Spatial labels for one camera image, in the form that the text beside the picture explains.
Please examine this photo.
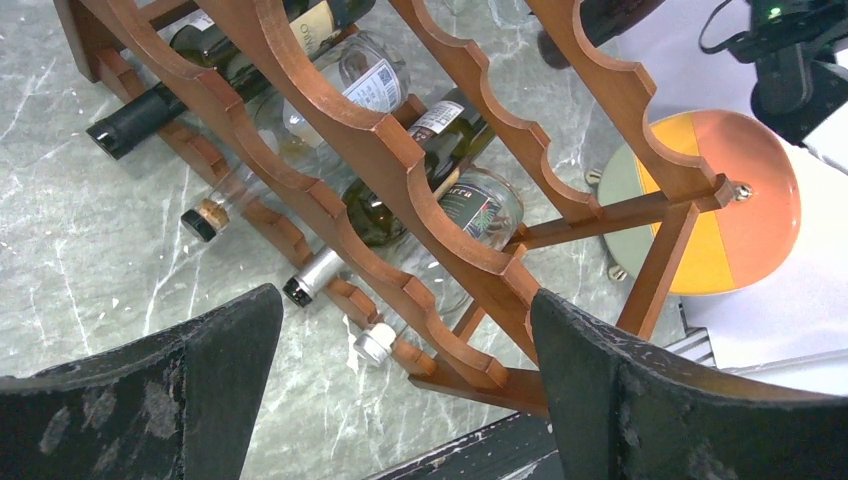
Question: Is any clear bottle cork stopper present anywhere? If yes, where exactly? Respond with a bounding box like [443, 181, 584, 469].
[180, 30, 411, 242]

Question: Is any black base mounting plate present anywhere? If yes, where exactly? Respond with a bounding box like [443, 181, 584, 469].
[371, 413, 564, 480]

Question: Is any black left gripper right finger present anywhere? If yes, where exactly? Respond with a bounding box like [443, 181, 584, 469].
[530, 289, 847, 479]

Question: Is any dark green wine bottle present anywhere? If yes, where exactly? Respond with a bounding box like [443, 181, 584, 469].
[86, 0, 376, 160]
[282, 87, 497, 309]

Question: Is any brown wooden wine rack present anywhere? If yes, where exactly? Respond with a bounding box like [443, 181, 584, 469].
[56, 1, 733, 416]

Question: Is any clear bottle white cap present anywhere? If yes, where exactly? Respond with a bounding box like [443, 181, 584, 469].
[352, 167, 524, 366]

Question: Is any white cylinder orange yellow end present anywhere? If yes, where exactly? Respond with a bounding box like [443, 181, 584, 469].
[596, 109, 848, 372]

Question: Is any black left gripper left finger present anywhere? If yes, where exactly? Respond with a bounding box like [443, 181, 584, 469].
[1, 284, 284, 479]

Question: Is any aluminium rail frame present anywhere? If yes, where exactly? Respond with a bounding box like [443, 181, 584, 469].
[665, 327, 717, 368]

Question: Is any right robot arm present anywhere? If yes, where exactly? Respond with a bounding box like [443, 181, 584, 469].
[698, 1, 847, 174]

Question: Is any brown bottle gold foil top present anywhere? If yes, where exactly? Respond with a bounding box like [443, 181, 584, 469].
[536, 0, 664, 70]

